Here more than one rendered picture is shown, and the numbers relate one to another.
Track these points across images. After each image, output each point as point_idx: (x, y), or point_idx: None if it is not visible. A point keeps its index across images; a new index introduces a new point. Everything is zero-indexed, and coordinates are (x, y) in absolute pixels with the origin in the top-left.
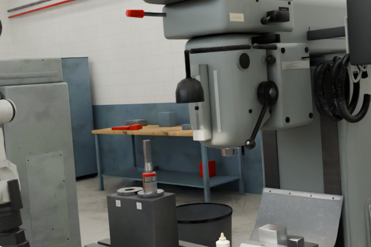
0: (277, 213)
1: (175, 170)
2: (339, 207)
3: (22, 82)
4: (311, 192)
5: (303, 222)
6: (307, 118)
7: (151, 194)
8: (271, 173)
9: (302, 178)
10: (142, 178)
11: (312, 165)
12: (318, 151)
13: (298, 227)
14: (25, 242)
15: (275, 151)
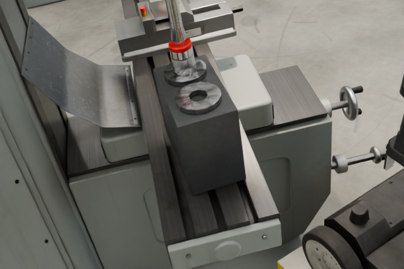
0: (48, 78)
1: None
2: (39, 25)
3: None
4: (24, 36)
5: (55, 61)
6: None
7: (195, 58)
8: (14, 46)
9: (18, 26)
10: (192, 50)
11: (12, 2)
12: None
13: (60, 68)
14: (395, 135)
15: (2, 11)
